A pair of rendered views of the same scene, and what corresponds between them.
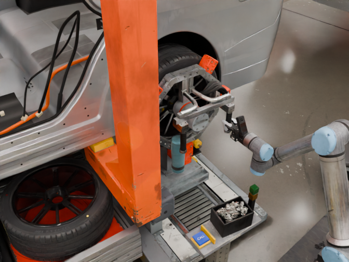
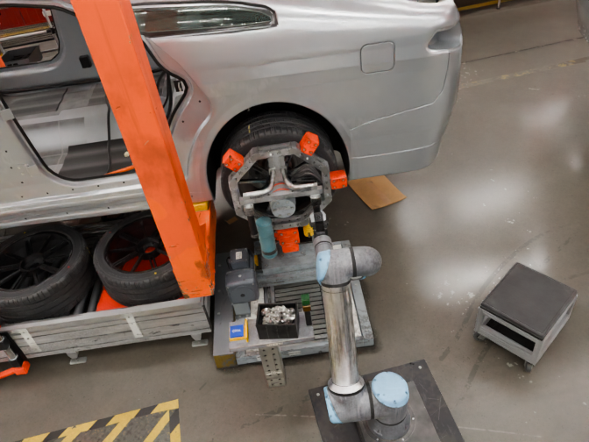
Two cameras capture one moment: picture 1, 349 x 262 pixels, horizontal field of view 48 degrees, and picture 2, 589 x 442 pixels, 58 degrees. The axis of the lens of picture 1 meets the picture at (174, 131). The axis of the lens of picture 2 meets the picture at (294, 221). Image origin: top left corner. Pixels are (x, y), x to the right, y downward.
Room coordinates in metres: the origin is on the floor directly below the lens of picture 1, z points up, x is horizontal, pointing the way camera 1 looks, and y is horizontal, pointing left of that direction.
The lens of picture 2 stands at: (0.15, -1.42, 2.62)
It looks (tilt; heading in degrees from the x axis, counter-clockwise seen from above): 41 degrees down; 35
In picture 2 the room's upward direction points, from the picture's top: 9 degrees counter-clockwise
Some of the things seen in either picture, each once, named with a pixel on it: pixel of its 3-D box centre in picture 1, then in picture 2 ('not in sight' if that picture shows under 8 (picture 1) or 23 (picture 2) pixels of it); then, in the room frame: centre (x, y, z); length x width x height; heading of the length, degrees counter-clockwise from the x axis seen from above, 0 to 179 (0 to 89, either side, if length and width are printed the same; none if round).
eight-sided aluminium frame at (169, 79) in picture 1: (183, 108); (280, 188); (2.01, -0.06, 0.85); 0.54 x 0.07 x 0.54; 125
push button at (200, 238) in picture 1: (200, 238); (237, 331); (1.32, -0.15, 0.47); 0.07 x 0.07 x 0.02; 35
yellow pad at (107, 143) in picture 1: (99, 140); (196, 201); (1.88, 0.47, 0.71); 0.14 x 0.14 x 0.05; 35
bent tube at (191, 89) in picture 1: (210, 88); (297, 172); (1.97, -0.21, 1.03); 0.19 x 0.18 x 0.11; 35
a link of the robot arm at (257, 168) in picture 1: (259, 163); not in sight; (1.68, -0.50, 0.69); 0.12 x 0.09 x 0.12; 125
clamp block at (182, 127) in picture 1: (180, 124); (249, 206); (1.75, -0.03, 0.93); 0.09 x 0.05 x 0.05; 35
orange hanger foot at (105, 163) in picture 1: (112, 156); (195, 222); (1.73, 0.37, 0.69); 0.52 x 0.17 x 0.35; 35
